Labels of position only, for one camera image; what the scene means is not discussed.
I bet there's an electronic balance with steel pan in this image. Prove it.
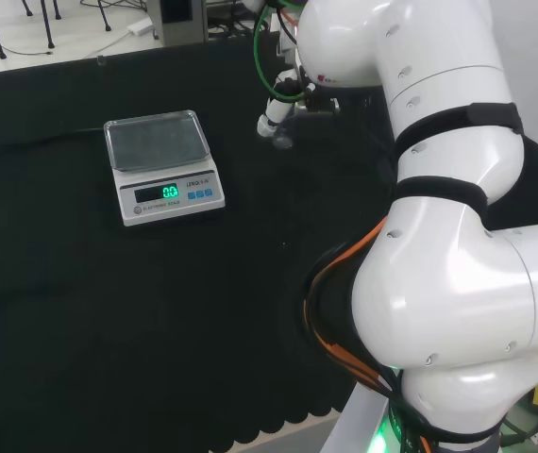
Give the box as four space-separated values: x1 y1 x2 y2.
103 109 227 228

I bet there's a thin floor cable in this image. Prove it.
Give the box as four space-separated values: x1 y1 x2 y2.
0 28 131 58

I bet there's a small clear glass beaker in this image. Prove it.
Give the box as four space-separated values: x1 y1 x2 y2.
271 117 295 150

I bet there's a grey metal post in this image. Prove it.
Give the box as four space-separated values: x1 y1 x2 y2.
147 0 210 47

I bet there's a white power strip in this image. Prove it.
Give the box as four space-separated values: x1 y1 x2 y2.
126 18 154 36

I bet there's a black balance power cable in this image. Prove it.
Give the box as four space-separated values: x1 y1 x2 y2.
0 126 108 152

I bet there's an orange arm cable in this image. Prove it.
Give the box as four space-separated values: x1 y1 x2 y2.
302 217 395 395

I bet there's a black bench cloth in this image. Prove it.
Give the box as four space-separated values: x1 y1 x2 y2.
0 35 538 453

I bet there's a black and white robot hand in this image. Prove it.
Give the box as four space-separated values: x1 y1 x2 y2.
256 67 342 140

